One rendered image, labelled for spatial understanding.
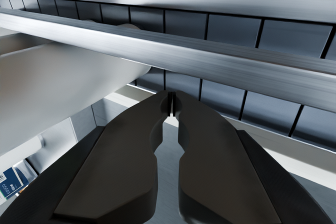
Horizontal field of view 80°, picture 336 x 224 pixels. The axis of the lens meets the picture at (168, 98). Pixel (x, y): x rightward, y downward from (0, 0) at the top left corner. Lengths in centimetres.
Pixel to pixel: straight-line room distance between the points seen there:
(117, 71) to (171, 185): 28
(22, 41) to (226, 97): 17
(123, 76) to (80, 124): 27
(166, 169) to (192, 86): 22
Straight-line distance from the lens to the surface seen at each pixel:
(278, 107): 17
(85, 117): 43
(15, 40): 19
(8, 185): 95
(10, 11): 20
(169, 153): 34
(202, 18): 17
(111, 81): 16
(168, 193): 43
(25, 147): 58
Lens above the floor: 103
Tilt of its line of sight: 46 degrees down
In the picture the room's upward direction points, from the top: 129 degrees counter-clockwise
